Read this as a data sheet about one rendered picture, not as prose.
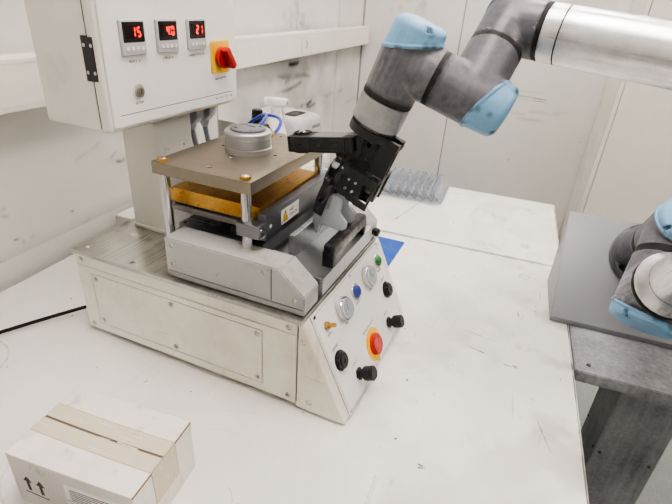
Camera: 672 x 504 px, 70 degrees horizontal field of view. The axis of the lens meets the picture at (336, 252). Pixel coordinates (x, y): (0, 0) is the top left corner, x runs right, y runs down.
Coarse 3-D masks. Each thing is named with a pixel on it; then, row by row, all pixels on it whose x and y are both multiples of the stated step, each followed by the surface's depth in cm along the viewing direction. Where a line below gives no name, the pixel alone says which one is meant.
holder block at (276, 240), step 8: (312, 208) 91; (304, 216) 88; (184, 224) 81; (192, 224) 81; (224, 224) 82; (232, 224) 82; (296, 224) 86; (208, 232) 79; (216, 232) 79; (224, 232) 79; (280, 232) 81; (288, 232) 84; (240, 240) 77; (256, 240) 77; (272, 240) 79; (280, 240) 81; (272, 248) 79
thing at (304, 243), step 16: (304, 224) 80; (288, 240) 83; (304, 240) 80; (320, 240) 84; (352, 240) 85; (368, 240) 91; (304, 256) 79; (320, 256) 79; (336, 256) 79; (352, 256) 84; (320, 272) 74; (336, 272) 78; (320, 288) 74
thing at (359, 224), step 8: (360, 216) 84; (352, 224) 81; (360, 224) 83; (344, 232) 78; (352, 232) 80; (360, 232) 87; (328, 240) 76; (336, 240) 76; (344, 240) 77; (328, 248) 74; (336, 248) 75; (328, 256) 75; (328, 264) 75
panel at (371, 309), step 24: (360, 264) 88; (336, 288) 79; (384, 288) 95; (336, 312) 78; (360, 312) 85; (384, 312) 94; (336, 336) 77; (360, 336) 84; (384, 336) 92; (336, 360) 75; (360, 360) 83; (336, 384) 75; (360, 384) 81
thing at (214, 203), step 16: (288, 176) 86; (304, 176) 87; (176, 192) 78; (192, 192) 77; (208, 192) 77; (224, 192) 77; (272, 192) 79; (288, 192) 80; (176, 208) 80; (192, 208) 78; (208, 208) 77; (224, 208) 76; (240, 208) 74; (256, 208) 73
